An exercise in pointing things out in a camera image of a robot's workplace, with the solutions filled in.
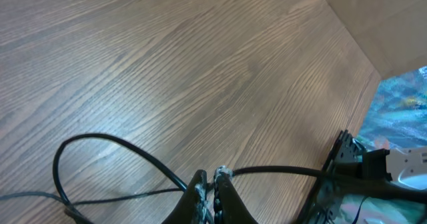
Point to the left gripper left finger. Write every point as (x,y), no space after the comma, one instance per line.
(192,206)

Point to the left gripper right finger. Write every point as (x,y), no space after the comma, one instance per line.
(227,204)

